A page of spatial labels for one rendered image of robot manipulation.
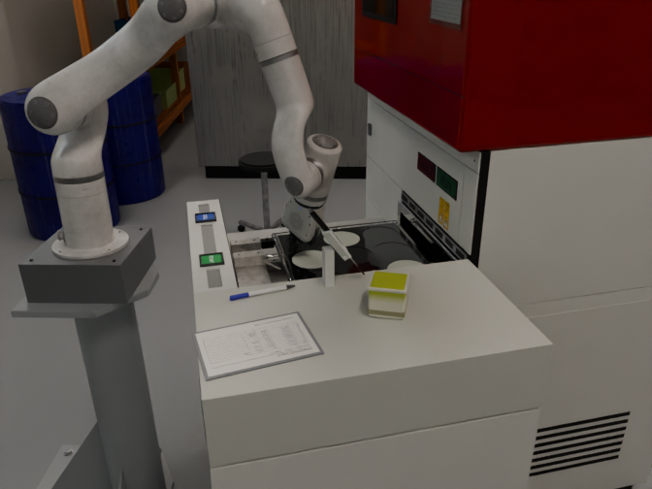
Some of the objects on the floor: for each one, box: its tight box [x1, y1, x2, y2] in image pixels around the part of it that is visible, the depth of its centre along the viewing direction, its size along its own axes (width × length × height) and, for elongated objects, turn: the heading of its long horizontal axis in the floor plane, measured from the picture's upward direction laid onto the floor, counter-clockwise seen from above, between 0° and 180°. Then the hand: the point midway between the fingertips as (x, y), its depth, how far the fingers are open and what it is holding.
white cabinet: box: [199, 375, 541, 489], centre depth 168 cm, size 64×96×82 cm, turn 15°
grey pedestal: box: [11, 266, 174, 489], centre depth 180 cm, size 51×44×82 cm
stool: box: [238, 151, 285, 232], centre depth 363 cm, size 49×51×54 cm
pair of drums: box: [0, 71, 166, 241], centre depth 411 cm, size 74×120×88 cm, turn 0°
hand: (295, 245), depth 156 cm, fingers closed
